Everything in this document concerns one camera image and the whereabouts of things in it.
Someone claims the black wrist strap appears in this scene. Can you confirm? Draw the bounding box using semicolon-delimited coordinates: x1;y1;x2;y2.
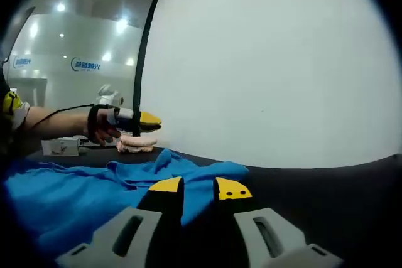
86;104;105;141

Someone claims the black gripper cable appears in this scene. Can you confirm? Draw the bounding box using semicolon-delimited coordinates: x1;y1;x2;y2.
31;103;106;131

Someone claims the blue cloth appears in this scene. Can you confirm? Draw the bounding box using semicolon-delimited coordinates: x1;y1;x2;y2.
3;148;251;250

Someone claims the person in patterned shirt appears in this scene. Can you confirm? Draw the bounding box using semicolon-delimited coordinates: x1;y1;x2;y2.
0;60;31;156

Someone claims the black door frame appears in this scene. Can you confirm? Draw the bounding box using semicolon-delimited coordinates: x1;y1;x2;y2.
42;0;160;137

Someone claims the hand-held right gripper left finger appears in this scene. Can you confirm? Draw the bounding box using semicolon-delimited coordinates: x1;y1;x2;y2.
55;176;185;268

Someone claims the pink folded cloth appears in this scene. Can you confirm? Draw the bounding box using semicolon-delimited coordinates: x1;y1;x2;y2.
116;134;158;154

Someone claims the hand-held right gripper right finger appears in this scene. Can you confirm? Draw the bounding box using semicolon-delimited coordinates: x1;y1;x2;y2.
213;176;345;268

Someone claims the person's left hand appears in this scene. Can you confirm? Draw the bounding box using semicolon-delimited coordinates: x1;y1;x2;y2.
86;104;122;147

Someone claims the white cardboard box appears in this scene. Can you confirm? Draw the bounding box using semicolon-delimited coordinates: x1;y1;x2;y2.
41;137;81;157

